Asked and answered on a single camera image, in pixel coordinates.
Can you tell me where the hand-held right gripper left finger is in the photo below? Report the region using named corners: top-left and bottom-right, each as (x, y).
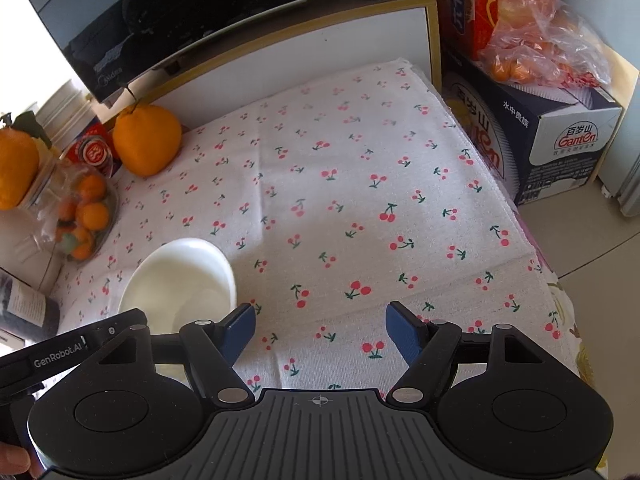
top-left (97, 303), bottom-right (257, 407)

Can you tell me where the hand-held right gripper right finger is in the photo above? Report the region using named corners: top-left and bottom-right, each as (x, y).
top-left (385, 301), bottom-right (542, 406)

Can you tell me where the white bowl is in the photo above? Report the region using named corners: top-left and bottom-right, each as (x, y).
top-left (118, 238), bottom-right (238, 336)

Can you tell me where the person's left hand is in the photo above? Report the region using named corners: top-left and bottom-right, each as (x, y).
top-left (0, 442), bottom-right (45, 480)

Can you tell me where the clear jar of dark grains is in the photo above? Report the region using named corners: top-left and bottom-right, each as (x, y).
top-left (0, 266), bottom-right (62, 342)

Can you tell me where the glass jar of small oranges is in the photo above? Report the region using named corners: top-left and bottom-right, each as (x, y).
top-left (30, 160), bottom-right (119, 262)

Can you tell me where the cherry print tablecloth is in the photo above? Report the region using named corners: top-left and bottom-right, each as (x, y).
top-left (50, 57), bottom-right (583, 396)

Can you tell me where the large orange with leaves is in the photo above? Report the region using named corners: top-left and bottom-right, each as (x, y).
top-left (0, 112), bottom-right (51, 211)

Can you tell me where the red round-label packet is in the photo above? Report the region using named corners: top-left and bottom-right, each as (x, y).
top-left (67, 127), bottom-right (123, 178)

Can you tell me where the dark blue water carton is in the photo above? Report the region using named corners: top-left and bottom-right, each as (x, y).
top-left (442, 45), bottom-right (624, 206)

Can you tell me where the white wood-trimmed cabinet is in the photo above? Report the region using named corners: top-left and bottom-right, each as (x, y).
top-left (92, 0), bottom-right (442, 126)

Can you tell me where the plastic bag of oranges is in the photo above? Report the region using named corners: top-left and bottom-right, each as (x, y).
top-left (480, 0), bottom-right (613, 92)

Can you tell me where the black microwave oven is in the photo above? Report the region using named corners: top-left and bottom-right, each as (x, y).
top-left (20, 0), bottom-right (437, 106)

